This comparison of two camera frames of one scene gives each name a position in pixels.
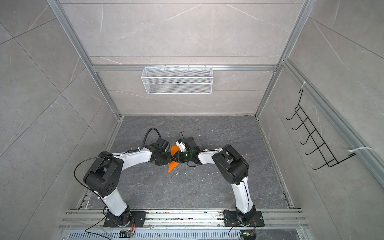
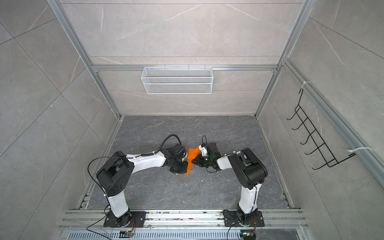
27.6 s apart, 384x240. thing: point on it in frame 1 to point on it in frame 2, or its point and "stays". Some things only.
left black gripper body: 165,158 to 180,166
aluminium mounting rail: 80,219 stays
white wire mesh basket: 177,80 stays
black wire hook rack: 321,147 stays
